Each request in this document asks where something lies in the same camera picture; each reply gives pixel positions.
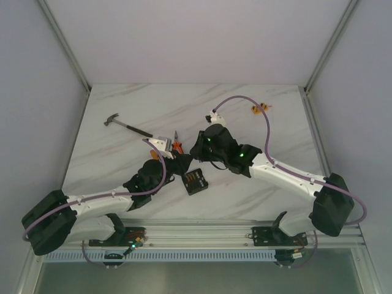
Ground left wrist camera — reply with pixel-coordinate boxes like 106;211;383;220
143;137;174;159

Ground orange handled screwdriver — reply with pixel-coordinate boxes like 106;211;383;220
150;150;159;160

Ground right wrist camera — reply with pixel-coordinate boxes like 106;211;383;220
205;110;226;126

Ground black fuse box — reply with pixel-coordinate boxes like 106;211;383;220
181;168;209;196

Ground orange fuse holder block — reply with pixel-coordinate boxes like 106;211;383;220
251;103;272;115

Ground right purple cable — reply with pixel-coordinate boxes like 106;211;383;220
211;95;368;270

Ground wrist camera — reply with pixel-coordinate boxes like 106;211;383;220
143;137;174;159
205;110;226;126

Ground white slotted cable duct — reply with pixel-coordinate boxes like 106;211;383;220
44;249;276;263

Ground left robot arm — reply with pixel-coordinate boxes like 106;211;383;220
21;152;192;256

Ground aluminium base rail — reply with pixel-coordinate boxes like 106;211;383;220
30;217;366;246

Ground purple cable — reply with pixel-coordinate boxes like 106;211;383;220
21;138;168;270
211;95;368;270

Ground orange handled pliers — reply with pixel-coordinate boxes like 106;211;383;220
172;131;184;154

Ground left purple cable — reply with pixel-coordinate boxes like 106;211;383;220
21;138;168;270

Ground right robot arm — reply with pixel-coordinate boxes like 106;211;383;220
190;124;355;244

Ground claw hammer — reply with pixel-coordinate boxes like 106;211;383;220
104;113;153;138

